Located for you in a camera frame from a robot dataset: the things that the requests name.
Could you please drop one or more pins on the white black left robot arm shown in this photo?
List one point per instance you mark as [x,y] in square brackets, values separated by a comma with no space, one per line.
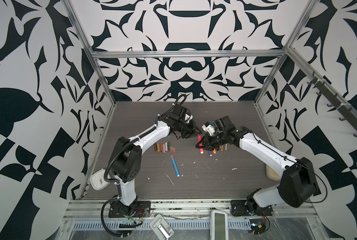
[125,162]

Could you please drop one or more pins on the black wall hook rail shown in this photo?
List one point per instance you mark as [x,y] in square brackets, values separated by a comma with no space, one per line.
[336,101]

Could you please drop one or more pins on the white square clock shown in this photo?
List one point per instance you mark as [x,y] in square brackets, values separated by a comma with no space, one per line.
[97,180]

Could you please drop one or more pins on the white rectangular tablet device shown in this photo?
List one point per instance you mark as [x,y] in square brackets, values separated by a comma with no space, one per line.
[218,225]

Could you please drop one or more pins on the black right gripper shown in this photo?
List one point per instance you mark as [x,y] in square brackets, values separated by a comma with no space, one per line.
[207,144]

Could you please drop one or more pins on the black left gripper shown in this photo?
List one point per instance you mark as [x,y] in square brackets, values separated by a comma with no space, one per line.
[193,131]

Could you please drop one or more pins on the blue highlighter pen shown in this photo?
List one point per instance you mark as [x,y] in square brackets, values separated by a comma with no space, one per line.
[175,166]

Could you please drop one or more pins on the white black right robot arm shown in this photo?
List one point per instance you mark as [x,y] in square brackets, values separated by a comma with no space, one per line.
[297,179]

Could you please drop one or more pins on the white clamp bracket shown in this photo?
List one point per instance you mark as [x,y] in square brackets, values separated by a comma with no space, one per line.
[161,228]

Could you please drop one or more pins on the small circuit board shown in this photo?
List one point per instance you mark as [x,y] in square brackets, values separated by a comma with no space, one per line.
[259,226]

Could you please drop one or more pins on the beige foam block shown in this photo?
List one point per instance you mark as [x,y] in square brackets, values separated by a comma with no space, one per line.
[272,174]

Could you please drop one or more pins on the pink red highlighter pen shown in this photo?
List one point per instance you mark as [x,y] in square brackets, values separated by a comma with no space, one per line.
[200,144]

